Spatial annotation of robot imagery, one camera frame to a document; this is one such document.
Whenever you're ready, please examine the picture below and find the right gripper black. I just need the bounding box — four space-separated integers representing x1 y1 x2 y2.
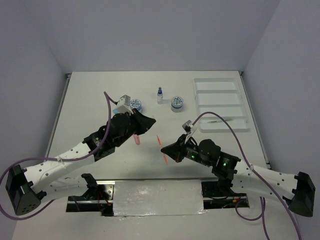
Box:
161 133 212 167

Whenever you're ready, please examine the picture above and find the white compartment tray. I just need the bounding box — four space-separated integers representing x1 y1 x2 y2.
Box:
193 77 249 132

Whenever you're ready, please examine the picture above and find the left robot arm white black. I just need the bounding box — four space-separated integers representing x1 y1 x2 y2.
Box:
5 110 156 220

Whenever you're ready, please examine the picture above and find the right blue round jar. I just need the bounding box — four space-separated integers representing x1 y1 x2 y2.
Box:
171 96 184 113

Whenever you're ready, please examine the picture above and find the left blue round jar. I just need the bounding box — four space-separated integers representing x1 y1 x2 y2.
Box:
129 98 143 113

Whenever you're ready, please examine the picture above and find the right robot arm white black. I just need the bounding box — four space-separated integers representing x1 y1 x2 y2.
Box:
161 134 316 217

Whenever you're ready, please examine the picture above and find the pink lead case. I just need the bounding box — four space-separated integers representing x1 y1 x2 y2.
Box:
133 134 141 145

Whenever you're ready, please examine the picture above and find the blue round jar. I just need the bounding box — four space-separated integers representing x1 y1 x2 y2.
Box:
171 96 184 113
129 98 143 113

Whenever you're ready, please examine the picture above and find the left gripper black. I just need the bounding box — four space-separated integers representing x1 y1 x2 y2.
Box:
114 107 156 147

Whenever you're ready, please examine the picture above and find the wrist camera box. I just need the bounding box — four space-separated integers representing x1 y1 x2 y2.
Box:
115 94 133 114
182 120 197 136

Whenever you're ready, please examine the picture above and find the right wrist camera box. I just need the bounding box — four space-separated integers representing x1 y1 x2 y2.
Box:
182 120 197 136

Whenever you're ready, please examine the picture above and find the small clear spray bottle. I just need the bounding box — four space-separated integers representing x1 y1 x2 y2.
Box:
157 87 163 104

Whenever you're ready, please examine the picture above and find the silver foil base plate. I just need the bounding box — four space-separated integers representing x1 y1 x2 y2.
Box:
113 179 205 217

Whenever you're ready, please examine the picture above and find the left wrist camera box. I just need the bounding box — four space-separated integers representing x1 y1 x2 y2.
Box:
115 94 133 114

